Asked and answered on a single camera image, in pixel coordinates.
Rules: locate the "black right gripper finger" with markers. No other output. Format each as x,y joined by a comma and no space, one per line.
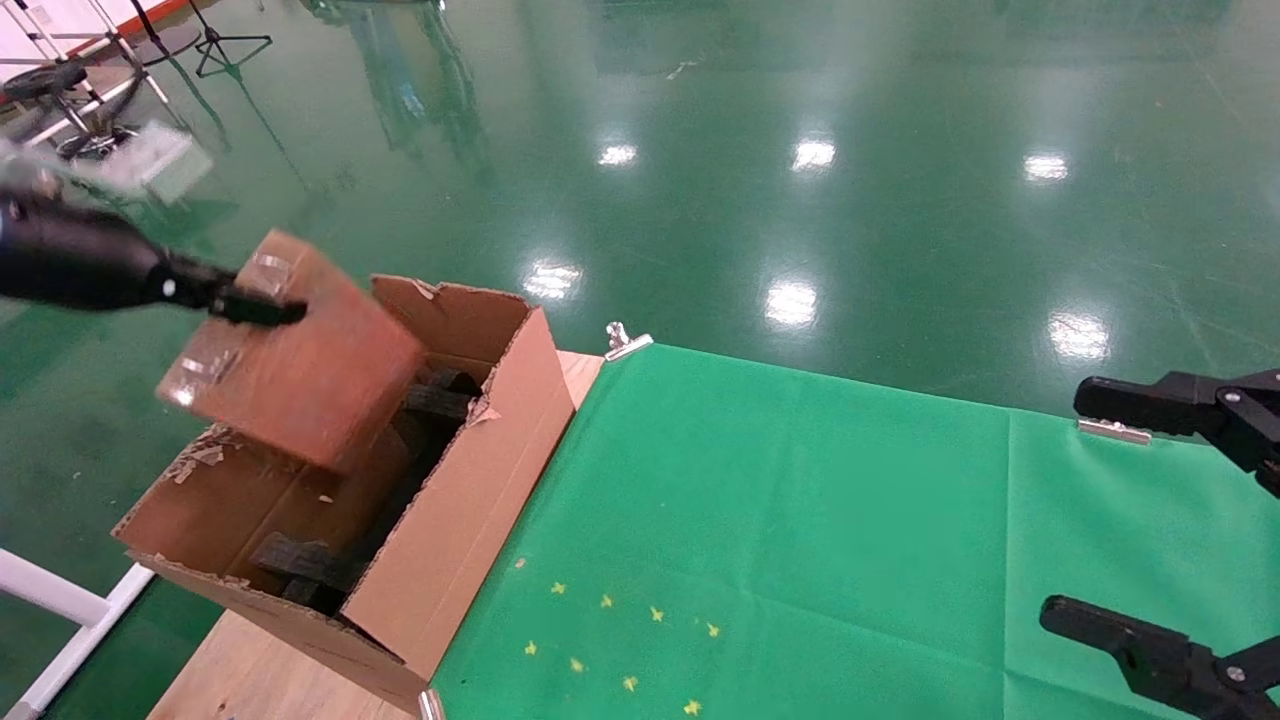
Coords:
1150,400
1150,655

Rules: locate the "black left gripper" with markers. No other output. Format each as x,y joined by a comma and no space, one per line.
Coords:
70,260

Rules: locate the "small brown cardboard box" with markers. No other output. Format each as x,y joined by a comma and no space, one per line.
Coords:
310,370

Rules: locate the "large open cardboard carton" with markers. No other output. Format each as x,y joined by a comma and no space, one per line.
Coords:
450,540

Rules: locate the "silver binder clip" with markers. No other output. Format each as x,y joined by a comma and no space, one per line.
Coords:
625,342
1112,430
430,705

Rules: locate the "black foam block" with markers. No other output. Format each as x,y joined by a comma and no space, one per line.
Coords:
440,398
305,565

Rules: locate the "black tripod stand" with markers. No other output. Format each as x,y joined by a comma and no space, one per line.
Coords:
215,45

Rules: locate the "black round-base stand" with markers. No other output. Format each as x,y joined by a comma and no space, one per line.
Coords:
165,42

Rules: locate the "white metal rack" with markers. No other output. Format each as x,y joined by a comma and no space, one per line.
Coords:
120,50

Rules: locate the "black round stool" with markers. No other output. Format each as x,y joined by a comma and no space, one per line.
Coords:
45,80

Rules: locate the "green table cloth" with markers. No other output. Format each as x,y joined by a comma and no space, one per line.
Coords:
850,540

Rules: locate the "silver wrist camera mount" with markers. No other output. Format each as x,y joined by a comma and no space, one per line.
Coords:
150,160

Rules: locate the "white pipe frame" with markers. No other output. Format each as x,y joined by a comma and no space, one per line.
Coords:
60,600

